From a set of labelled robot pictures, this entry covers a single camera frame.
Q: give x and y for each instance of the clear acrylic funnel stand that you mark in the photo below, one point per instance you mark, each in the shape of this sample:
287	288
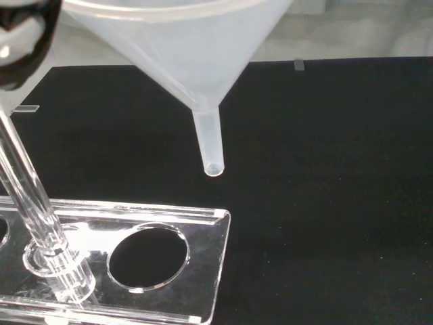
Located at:
203	243

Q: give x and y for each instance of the black cloth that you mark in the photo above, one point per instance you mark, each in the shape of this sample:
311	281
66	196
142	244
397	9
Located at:
321	169

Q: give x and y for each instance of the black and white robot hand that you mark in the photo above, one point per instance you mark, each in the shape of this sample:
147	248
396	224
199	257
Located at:
23	34

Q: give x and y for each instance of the grey tape strip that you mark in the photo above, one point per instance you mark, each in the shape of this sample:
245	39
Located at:
27	108
299	65

